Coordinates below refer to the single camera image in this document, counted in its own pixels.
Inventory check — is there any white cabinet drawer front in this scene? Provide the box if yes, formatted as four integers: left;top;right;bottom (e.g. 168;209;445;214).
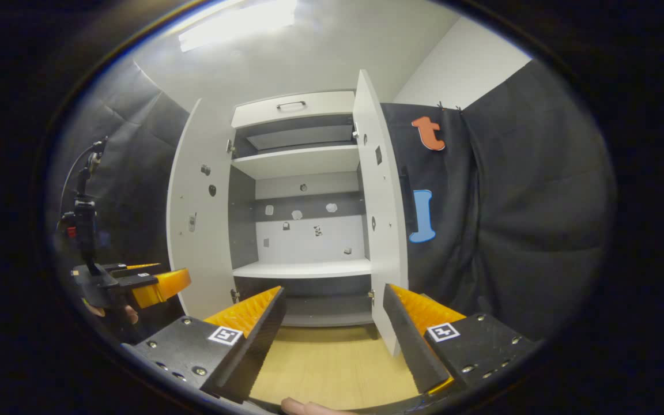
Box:
231;90;357;129

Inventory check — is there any black door handle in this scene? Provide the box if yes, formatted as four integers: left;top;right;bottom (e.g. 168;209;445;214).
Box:
399;167;417;234

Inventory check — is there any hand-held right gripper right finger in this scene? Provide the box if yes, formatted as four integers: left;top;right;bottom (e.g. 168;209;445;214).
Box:
383;284;537;395

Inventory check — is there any black backdrop cloth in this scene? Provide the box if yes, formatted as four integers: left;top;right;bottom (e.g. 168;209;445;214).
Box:
50;58;618;341

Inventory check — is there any white cabinet door camera sticker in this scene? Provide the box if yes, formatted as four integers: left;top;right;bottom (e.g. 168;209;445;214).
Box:
166;98;237;320

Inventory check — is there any white cabinet shelf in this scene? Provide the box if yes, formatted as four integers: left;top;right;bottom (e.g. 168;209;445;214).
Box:
231;144;361;180
232;258;373;280

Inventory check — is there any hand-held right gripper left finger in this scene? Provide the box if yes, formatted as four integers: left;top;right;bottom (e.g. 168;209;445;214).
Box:
122;285;288;404

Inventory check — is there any white cabinet door headphone sticker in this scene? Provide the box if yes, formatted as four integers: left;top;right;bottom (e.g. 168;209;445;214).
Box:
353;69;409;357

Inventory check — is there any white double-door shoe cabinet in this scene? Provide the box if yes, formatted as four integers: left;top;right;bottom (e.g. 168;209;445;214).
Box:
166;69;409;357

